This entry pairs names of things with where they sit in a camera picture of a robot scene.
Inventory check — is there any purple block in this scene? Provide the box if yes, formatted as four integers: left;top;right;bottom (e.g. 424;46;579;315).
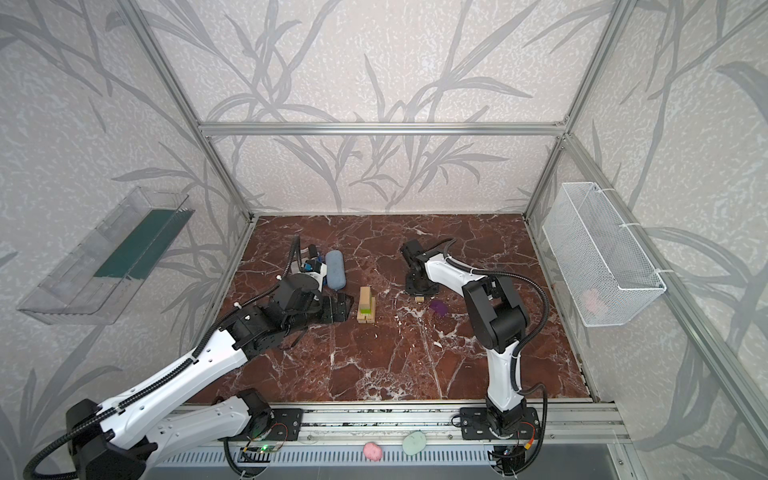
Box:
429;299;449;318

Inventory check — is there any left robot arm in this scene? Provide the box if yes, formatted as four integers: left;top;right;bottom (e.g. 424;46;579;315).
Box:
67;273;354;479

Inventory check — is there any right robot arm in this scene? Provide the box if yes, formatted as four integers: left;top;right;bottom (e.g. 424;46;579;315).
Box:
400;239;549;432

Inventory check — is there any grey blue oval case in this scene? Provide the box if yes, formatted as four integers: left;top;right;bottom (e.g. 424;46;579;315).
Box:
325;250;347;291

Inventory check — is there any green putty blob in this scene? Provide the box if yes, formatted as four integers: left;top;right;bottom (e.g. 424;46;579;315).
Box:
402;431;427;456

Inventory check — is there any pink putty blob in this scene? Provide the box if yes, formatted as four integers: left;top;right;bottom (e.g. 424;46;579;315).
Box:
362;442;384;462

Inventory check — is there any green sheet in bin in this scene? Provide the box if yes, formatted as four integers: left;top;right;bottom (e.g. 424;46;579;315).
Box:
94;209;195;280

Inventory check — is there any pink object in basket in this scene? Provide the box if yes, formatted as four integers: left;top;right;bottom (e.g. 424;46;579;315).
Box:
581;289;608;318

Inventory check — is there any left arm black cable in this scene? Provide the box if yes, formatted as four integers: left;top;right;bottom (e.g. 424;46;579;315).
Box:
22;235;304;480

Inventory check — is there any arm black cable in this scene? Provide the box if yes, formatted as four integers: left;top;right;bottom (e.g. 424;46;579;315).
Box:
22;235;304;480
419;238;552;475

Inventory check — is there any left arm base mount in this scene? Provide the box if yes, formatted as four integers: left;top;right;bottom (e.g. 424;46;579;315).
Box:
254;408;304;442

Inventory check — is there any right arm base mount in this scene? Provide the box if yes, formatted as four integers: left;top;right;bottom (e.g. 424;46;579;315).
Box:
458;405;540;442

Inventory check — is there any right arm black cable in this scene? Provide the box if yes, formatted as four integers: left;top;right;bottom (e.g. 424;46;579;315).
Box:
419;238;552;475

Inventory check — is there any white wire basket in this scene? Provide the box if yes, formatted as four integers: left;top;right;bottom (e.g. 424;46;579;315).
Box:
542;182;666;327

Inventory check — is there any aluminium front rail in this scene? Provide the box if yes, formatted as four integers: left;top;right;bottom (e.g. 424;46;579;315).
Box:
125;401;631;448

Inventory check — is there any clear plastic wall bin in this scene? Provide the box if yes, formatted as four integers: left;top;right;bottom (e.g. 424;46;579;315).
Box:
17;187;195;325

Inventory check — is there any aluminium cage frame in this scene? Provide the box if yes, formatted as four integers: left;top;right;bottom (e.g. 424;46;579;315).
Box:
117;1;767;445

